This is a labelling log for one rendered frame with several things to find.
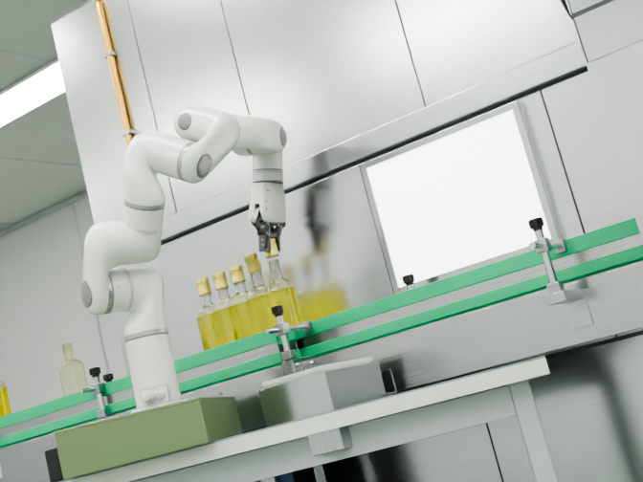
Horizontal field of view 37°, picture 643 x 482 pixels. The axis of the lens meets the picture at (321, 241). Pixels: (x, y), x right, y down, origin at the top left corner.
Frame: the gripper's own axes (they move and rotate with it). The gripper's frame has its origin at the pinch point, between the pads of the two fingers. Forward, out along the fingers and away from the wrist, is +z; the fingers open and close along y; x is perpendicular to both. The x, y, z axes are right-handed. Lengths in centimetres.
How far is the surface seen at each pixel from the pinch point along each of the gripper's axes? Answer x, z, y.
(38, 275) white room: -426, 1, -315
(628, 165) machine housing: 94, -10, 24
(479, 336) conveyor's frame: 58, 22, 7
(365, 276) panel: 20.4, 8.7, -11.7
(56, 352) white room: -408, 58, -315
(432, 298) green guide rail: 45.9, 14.0, 4.4
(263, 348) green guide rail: 6.9, 24.9, 13.4
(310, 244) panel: 4.6, 0.0, -11.9
